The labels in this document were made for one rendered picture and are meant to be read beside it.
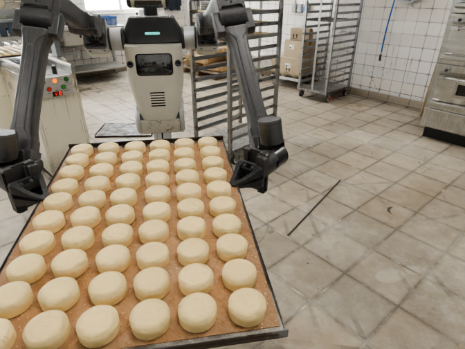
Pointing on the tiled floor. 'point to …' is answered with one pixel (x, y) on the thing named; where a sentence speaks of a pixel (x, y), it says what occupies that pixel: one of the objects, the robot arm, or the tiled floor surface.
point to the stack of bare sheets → (126, 129)
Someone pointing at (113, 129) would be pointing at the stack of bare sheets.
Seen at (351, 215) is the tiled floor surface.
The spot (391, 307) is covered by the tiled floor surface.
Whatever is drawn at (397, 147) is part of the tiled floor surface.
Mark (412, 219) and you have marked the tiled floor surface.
